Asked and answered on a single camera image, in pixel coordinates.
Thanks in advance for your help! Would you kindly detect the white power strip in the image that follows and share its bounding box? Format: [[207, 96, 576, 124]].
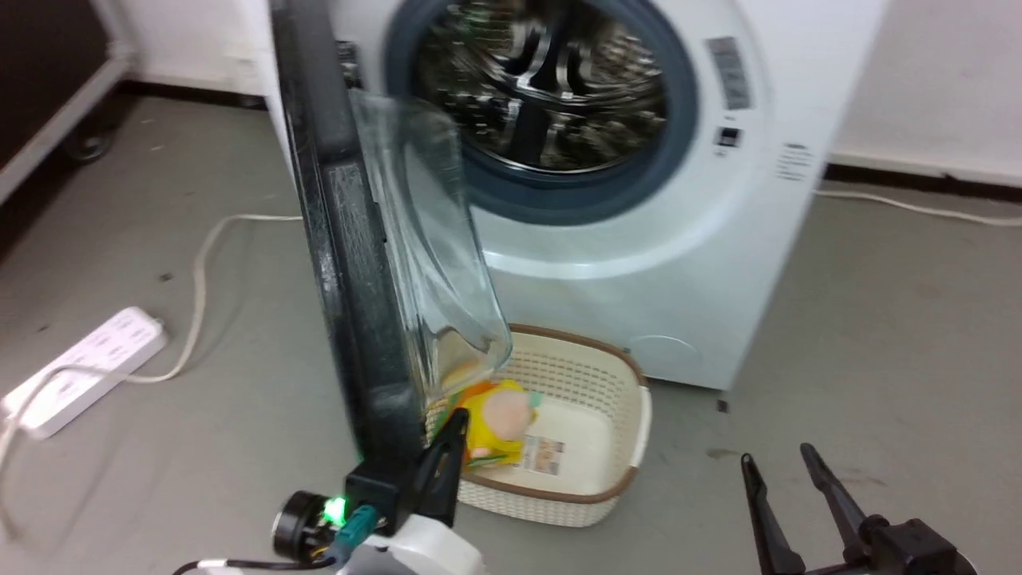
[[0, 307, 169, 441]]

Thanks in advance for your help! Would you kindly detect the white power strip cable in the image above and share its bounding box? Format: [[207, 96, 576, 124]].
[[120, 212, 304, 385]]

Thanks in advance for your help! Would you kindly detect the grey rectangular sticker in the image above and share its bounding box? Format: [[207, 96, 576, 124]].
[[706, 36, 754, 112]]

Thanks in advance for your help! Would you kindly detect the grey plugged-in cable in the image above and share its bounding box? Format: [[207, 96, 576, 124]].
[[0, 363, 121, 544]]

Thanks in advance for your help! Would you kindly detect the white rolling cart frame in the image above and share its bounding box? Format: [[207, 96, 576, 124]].
[[0, 0, 133, 205]]

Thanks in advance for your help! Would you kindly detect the white front-load washing machine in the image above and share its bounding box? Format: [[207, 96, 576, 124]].
[[240, 0, 891, 392]]

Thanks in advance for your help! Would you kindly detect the paper label in basket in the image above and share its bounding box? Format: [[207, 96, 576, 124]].
[[522, 435, 567, 478]]

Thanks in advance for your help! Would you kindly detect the black caster wheel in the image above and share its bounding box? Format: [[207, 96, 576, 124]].
[[63, 118, 117, 165]]

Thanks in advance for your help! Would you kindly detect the white floor cable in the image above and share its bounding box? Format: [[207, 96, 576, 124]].
[[814, 188, 1022, 229]]

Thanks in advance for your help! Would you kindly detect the cream laundry basket brown rim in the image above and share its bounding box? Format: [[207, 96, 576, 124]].
[[423, 323, 653, 529]]

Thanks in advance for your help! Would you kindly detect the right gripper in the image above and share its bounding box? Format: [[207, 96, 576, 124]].
[[740, 442, 980, 575]]

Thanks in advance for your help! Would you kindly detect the black washing machine door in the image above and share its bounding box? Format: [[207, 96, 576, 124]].
[[269, 0, 513, 480]]

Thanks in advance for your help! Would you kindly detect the yellow doll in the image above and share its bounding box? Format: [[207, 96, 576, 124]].
[[446, 379, 545, 469]]

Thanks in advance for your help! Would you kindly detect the steel washing machine drum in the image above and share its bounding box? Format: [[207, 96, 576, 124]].
[[411, 0, 670, 173]]

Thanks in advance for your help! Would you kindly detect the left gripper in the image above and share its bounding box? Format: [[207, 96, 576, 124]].
[[271, 408, 486, 575]]

